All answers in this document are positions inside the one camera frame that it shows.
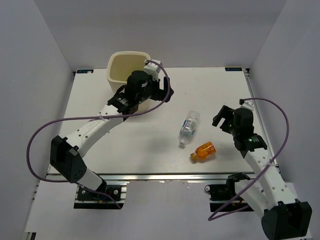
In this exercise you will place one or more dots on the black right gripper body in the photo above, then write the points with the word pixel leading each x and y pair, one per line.
pixel 233 130

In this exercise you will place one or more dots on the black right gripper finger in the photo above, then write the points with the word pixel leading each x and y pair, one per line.
pixel 217 120
pixel 226 112

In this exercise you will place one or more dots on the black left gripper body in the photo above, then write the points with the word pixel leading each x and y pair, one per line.
pixel 152 87

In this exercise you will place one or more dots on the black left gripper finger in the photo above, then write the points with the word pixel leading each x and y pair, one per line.
pixel 166 84
pixel 162 97

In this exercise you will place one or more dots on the clear labelled water bottle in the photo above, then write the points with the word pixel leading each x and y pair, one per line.
pixel 188 127

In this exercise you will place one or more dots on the orange juice bottle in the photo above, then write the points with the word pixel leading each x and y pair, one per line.
pixel 203 153

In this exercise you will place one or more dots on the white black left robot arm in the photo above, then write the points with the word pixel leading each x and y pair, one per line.
pixel 67 153

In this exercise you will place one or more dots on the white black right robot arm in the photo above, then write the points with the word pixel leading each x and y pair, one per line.
pixel 282 215

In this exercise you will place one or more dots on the cream plastic bin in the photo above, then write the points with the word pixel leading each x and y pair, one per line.
pixel 120 66

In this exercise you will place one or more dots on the right blue table sticker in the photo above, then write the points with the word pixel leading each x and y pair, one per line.
pixel 233 69

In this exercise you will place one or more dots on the blue table sticker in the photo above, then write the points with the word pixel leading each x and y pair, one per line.
pixel 233 69
pixel 84 71

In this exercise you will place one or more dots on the left blue table sticker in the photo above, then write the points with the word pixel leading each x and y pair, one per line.
pixel 84 71

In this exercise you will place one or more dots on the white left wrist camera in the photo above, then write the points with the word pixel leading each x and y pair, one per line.
pixel 152 68

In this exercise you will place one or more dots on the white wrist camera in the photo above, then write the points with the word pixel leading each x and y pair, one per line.
pixel 152 68
pixel 246 104

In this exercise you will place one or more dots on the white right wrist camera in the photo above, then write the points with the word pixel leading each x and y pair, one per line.
pixel 246 104

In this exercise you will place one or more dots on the aluminium right side rail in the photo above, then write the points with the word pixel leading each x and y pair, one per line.
pixel 256 103

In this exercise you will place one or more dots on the aluminium rail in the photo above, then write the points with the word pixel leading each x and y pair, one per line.
pixel 256 103
pixel 166 177

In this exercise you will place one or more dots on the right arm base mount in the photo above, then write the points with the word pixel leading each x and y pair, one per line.
pixel 221 193

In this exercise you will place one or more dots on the aluminium front rail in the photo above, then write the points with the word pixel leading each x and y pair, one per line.
pixel 166 177

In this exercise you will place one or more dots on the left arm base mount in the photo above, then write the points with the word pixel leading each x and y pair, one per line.
pixel 113 198

